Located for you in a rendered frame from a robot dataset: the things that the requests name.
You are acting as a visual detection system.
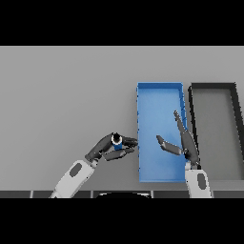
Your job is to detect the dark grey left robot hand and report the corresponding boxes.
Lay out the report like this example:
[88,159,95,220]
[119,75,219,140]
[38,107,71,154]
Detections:
[84,132,139,164]

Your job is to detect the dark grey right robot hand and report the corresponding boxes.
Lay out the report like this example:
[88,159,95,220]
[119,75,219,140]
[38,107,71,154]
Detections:
[155,110,201,170]

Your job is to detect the blue pipe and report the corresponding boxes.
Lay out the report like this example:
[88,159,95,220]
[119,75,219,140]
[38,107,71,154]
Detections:
[111,132,124,152]

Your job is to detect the blue bin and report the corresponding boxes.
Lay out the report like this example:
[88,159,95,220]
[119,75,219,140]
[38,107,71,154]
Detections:
[136,82,192,184]

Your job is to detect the dark grey bin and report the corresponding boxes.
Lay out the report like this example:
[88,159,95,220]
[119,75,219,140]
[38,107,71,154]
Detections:
[187,82,244,183]

